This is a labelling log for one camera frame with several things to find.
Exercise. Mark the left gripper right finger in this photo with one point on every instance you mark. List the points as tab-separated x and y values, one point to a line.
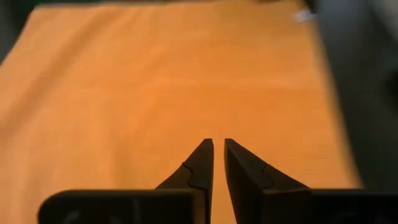
295	207

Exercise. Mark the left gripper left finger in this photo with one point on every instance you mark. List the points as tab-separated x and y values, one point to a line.
124	207

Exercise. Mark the orange microfiber towel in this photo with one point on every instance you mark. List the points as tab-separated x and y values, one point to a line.
155	77

